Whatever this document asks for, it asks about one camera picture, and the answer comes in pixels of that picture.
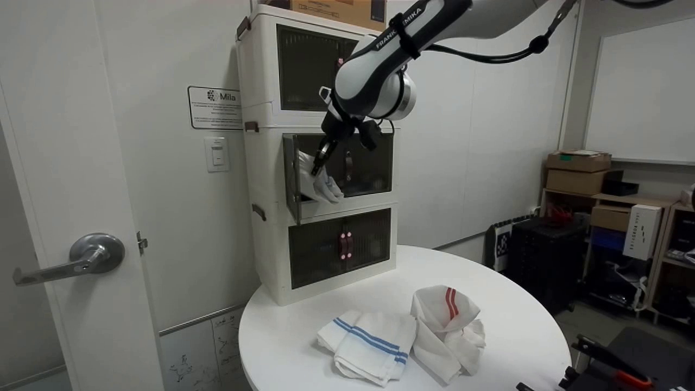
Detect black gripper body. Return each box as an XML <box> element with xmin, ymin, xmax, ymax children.
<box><xmin>319</xmin><ymin>88</ymin><xmax>377</xmax><ymax>151</ymax></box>

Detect white blue striped towel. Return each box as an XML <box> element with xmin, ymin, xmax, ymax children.
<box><xmin>297</xmin><ymin>152</ymin><xmax>344</xmax><ymax>204</ymax></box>
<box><xmin>314</xmin><ymin>312</ymin><xmax>417</xmax><ymax>388</ymax></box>

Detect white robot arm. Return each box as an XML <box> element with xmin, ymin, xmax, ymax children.
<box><xmin>310</xmin><ymin>0</ymin><xmax>577</xmax><ymax>177</ymax></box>

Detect white stacked cabinet unit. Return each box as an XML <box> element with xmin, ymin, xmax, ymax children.
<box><xmin>234</xmin><ymin>4</ymin><xmax>397</xmax><ymax>305</ymax></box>

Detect brown cardboard box on cabinet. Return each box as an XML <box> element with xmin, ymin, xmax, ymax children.
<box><xmin>263</xmin><ymin>0</ymin><xmax>386</xmax><ymax>30</ymax></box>

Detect white blue striped towel on table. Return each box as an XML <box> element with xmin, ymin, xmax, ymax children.
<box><xmin>314</xmin><ymin>312</ymin><xmax>417</xmax><ymax>388</ymax></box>

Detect white red striped towel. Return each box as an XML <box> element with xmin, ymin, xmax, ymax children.
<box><xmin>410</xmin><ymin>285</ymin><xmax>487</xmax><ymax>384</ymax></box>

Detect cardboard boxes on shelf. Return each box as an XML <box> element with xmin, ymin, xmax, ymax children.
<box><xmin>546</xmin><ymin>151</ymin><xmax>613</xmax><ymax>197</ymax></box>

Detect black cube stand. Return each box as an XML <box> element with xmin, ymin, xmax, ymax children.
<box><xmin>506</xmin><ymin>219</ymin><xmax>586</xmax><ymax>316</ymax></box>

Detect white whiteboard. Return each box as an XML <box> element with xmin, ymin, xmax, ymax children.
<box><xmin>586</xmin><ymin>20</ymin><xmax>695</xmax><ymax>166</ymax></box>

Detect white box on shelf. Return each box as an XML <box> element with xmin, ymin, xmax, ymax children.
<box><xmin>624</xmin><ymin>204</ymin><xmax>662</xmax><ymax>262</ymax></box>

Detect wooden shelf unit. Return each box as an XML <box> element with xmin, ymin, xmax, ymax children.
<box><xmin>584</xmin><ymin>194</ymin><xmax>692</xmax><ymax>327</ymax></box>

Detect red black tool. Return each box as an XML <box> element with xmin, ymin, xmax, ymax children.
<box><xmin>559</xmin><ymin>337</ymin><xmax>655</xmax><ymax>391</ymax></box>

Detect white light switch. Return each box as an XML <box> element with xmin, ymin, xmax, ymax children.
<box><xmin>206</xmin><ymin>137</ymin><xmax>230</xmax><ymax>174</ymax></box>

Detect white wall sign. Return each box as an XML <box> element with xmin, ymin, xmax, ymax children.
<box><xmin>187</xmin><ymin>86</ymin><xmax>244</xmax><ymax>131</ymax></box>

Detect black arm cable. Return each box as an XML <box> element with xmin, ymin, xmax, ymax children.
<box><xmin>426</xmin><ymin>0</ymin><xmax>675</xmax><ymax>65</ymax></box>

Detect silver door lever handle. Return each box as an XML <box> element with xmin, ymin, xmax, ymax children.
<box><xmin>13</xmin><ymin>233</ymin><xmax>126</xmax><ymax>287</ymax></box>

